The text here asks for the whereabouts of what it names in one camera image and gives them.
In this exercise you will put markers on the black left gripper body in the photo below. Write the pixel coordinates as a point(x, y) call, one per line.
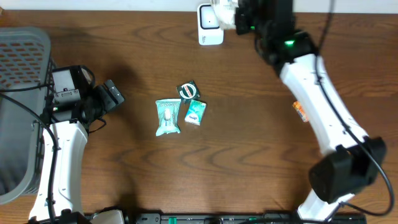
point(106, 98)

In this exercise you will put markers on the small teal gum pack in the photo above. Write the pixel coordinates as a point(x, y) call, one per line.
point(195, 112)

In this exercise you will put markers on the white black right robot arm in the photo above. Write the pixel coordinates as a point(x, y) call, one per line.
point(351, 159)

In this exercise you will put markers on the grey plastic mesh basket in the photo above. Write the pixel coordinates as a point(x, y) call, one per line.
point(25, 69)

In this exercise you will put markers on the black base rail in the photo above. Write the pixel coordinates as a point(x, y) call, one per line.
point(270, 217)

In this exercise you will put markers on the yellow white snack bag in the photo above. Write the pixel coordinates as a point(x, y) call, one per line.
point(225, 11)

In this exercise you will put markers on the orange snack packet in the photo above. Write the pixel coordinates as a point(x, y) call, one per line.
point(299, 109)

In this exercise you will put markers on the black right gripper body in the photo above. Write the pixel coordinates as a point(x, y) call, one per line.
point(245, 17)

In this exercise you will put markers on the light green candy packet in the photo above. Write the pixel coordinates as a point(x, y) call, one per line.
point(167, 110)

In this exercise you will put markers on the black round logo packet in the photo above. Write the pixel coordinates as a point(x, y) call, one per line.
point(188, 92)

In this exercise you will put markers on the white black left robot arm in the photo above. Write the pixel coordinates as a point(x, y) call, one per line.
point(77, 103)

